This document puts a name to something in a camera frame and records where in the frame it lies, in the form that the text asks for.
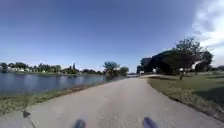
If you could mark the grass strip by water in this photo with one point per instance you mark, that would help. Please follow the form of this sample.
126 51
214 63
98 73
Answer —
30 98

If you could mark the grass lawn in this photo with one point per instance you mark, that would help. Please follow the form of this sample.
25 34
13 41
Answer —
196 87

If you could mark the pale concrete path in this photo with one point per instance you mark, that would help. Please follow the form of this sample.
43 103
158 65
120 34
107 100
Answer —
116 100

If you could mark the distant row of trees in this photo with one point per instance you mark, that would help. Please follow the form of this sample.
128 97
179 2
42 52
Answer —
46 68

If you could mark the robot's own part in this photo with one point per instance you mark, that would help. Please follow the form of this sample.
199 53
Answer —
149 123
79 124

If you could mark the blue lake water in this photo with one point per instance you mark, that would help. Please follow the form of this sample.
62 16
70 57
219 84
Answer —
40 82

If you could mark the large dark tree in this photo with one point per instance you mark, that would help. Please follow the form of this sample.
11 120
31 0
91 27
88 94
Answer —
176 60

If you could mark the distant pale buildings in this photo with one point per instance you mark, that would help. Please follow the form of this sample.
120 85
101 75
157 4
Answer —
20 70

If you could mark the small green tree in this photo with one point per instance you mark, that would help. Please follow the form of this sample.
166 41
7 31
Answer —
111 68

